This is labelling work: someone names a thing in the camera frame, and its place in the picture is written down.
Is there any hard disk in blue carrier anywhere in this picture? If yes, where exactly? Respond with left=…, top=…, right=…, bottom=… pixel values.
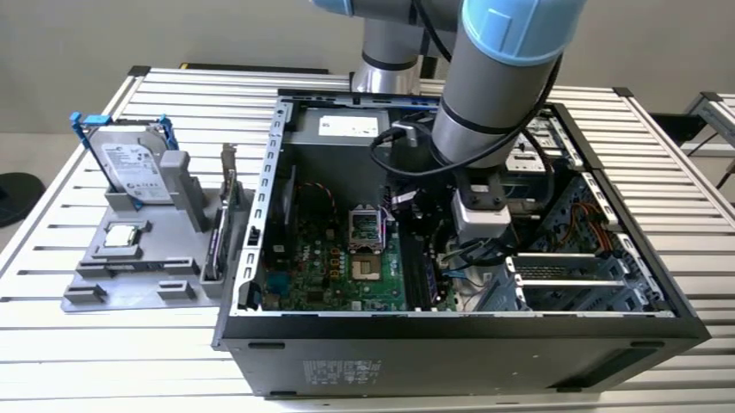
left=69, top=110, right=178, bottom=212

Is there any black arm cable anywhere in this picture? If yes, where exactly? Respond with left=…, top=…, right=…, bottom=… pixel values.
left=368, top=0, right=567, bottom=177

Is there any black RAM slot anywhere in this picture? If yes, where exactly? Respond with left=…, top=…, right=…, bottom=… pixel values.
left=400, top=234, right=417, bottom=311
left=414, top=247, right=429, bottom=311
left=408, top=240, right=424, bottom=311

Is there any CPU socket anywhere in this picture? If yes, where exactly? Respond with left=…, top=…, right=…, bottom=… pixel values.
left=350, top=253, right=384, bottom=281

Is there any black PC case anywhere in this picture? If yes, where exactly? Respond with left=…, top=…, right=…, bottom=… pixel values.
left=210, top=88, right=713, bottom=401

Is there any green motherboard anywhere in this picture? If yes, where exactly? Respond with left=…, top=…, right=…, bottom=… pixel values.
left=260, top=206, right=460, bottom=313

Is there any grey metal drive cage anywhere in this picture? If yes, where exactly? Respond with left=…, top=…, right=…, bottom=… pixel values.
left=501, top=114, right=575, bottom=216

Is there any black round stand base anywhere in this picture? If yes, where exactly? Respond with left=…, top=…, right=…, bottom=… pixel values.
left=0, top=171, right=46, bottom=229

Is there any silver slot cover bracket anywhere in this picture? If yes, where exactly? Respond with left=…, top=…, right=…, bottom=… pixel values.
left=517, top=280, right=628, bottom=290
left=512, top=252, right=599, bottom=262

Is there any grey parts rack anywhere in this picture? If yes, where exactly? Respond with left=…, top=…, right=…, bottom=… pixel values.
left=60, top=150, right=257, bottom=313

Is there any metal socket cover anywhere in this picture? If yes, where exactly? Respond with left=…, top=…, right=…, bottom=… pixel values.
left=348, top=205, right=384, bottom=255

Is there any black case fan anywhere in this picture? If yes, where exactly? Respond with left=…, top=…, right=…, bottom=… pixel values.
left=268, top=165, right=300, bottom=262

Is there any twisted fan wire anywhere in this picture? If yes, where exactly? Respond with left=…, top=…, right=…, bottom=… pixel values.
left=293, top=182, right=341, bottom=228

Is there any silver CPU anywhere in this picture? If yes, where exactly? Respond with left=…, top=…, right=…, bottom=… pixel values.
left=102, top=223, right=138, bottom=247

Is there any grey power supply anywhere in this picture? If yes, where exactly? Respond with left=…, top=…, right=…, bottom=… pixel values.
left=280, top=107, right=437, bottom=203

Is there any orange power wire bundle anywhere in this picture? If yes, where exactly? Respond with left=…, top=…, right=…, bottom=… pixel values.
left=565, top=201, right=615, bottom=262

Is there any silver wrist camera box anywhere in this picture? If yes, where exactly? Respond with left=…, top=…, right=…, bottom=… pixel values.
left=449, top=191, right=513, bottom=238

